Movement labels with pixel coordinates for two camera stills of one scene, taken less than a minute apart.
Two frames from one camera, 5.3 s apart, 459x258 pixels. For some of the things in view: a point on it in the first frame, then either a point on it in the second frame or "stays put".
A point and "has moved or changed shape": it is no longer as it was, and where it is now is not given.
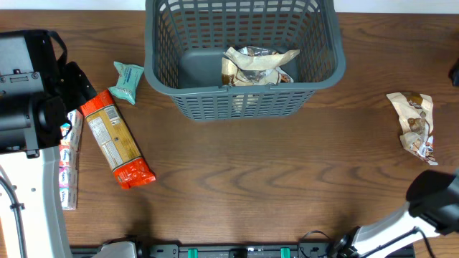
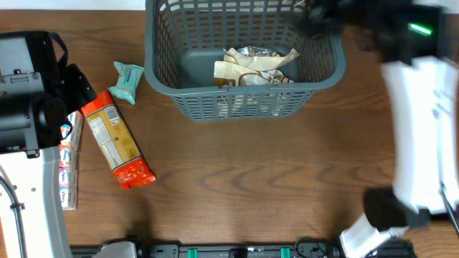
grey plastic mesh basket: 185,41 stays put
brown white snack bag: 259,58 stays put
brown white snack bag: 415,112 has moved or changed shape
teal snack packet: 127,86 stays put
